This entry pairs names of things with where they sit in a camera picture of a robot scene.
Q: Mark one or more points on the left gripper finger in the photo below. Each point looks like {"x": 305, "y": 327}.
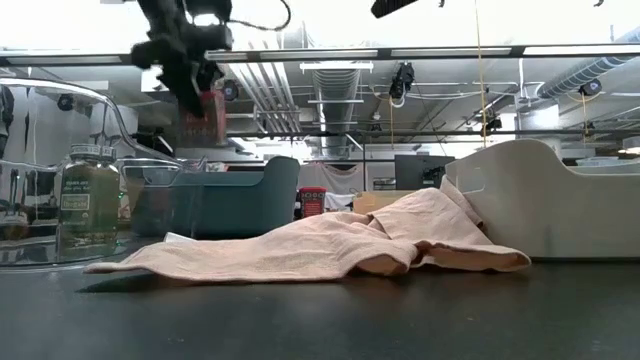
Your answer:
{"x": 187, "y": 90}
{"x": 212, "y": 82}

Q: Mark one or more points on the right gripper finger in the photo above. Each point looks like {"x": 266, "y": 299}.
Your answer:
{"x": 390, "y": 6}

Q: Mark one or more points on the red-lidded paprika tin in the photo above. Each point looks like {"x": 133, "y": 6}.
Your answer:
{"x": 212, "y": 125}
{"x": 313, "y": 201}

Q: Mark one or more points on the green-lidded spice jar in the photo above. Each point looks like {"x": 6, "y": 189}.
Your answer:
{"x": 87, "y": 210}

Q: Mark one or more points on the hanging black ceiling device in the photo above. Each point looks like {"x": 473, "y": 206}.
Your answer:
{"x": 402, "y": 80}

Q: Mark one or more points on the overhead rig beam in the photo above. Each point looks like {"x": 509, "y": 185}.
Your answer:
{"x": 325, "y": 54}

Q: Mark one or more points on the teal plastic bin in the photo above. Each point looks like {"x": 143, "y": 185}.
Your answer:
{"x": 250, "y": 200}

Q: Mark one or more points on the black monitor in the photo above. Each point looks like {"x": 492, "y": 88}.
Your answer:
{"x": 415, "y": 172}

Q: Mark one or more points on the pink cloth towel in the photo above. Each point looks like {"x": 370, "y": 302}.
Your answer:
{"x": 310, "y": 245}

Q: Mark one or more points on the clear plastic bin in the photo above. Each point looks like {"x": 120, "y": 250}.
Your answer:
{"x": 30, "y": 200}

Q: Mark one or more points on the white translucent plastic bin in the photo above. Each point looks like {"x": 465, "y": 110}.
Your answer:
{"x": 550, "y": 200}

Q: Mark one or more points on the ribbed ceiling duct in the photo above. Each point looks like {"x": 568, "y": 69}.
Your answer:
{"x": 336, "y": 100}

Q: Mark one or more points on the slanted ceiling duct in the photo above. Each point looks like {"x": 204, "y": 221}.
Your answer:
{"x": 585, "y": 72}

